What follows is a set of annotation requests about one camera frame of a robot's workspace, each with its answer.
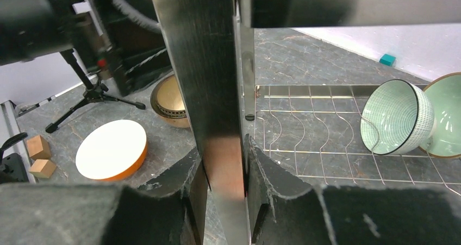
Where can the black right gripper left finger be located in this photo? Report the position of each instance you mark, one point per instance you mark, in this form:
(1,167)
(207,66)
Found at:
(168,209)

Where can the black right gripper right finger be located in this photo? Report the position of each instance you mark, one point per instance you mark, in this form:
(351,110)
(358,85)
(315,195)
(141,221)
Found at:
(284,209)

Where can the stainless steel dish rack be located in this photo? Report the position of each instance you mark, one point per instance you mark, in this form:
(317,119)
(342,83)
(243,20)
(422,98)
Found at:
(211,48)

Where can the orange bowl white inside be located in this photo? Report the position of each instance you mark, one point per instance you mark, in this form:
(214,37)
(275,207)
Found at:
(113,151)

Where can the black patterned bowl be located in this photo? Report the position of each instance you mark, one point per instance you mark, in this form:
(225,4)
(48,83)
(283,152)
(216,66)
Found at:
(167,103)

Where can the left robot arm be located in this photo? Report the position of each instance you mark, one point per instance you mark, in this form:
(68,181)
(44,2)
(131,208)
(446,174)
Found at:
(118,39)

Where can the wooden letter cube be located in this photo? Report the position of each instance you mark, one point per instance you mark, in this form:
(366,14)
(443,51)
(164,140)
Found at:
(42,168)

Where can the black mini tripod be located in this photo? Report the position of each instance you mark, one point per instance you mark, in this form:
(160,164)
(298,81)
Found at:
(94,93)

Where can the green checked small bowl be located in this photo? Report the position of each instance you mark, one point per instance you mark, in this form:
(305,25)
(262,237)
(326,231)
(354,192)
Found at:
(396,119)

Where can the small teal cube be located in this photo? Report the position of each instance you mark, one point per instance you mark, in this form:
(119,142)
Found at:
(388,60)

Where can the pale green bowl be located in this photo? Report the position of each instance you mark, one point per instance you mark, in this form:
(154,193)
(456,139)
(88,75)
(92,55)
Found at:
(444,94)

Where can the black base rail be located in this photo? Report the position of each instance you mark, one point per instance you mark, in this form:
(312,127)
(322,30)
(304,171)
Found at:
(15,161)

